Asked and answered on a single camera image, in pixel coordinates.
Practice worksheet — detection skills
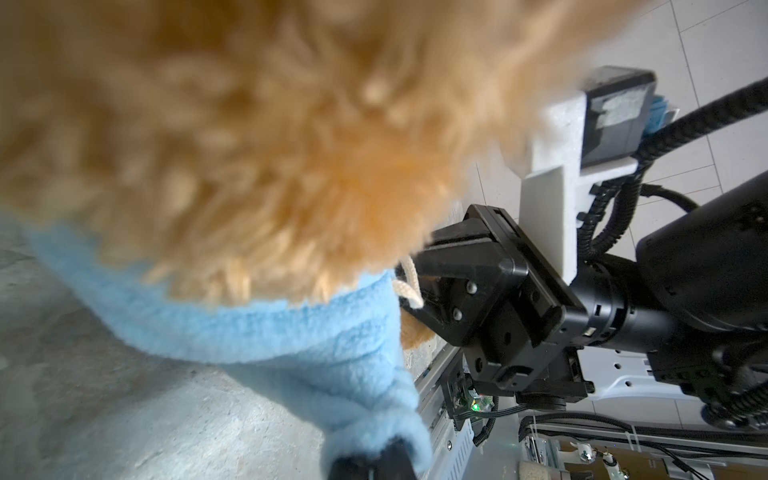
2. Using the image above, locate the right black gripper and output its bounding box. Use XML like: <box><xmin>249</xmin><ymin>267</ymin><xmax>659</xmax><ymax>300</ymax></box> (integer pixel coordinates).
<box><xmin>400</xmin><ymin>205</ymin><xmax>594</xmax><ymax>402</ymax></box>

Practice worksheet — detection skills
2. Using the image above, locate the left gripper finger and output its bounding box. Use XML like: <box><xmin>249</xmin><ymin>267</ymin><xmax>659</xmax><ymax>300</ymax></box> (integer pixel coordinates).
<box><xmin>328</xmin><ymin>440</ymin><xmax>417</xmax><ymax>480</ymax></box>

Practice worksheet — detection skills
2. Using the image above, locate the light blue bear hoodie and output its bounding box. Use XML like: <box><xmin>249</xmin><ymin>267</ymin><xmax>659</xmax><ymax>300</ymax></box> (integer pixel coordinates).
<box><xmin>24</xmin><ymin>226</ymin><xmax>433</xmax><ymax>473</ymax></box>

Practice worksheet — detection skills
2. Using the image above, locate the brown teddy bear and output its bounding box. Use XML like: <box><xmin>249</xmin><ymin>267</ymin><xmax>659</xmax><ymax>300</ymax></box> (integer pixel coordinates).
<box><xmin>0</xmin><ymin>0</ymin><xmax>643</xmax><ymax>352</ymax></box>

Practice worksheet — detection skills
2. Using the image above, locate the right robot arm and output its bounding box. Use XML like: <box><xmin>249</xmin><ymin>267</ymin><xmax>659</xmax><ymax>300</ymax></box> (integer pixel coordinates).
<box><xmin>411</xmin><ymin>175</ymin><xmax>767</xmax><ymax>430</ymax></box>

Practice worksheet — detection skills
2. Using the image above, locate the aluminium mounting rail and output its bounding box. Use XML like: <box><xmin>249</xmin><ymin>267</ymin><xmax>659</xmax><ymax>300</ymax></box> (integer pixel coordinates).
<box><xmin>415</xmin><ymin>345</ymin><xmax>474</xmax><ymax>480</ymax></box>

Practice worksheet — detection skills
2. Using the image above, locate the black corrugated cable conduit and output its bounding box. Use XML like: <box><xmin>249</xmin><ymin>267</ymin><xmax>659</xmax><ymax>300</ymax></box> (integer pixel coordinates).
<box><xmin>575</xmin><ymin>77</ymin><xmax>768</xmax><ymax>262</ymax></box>

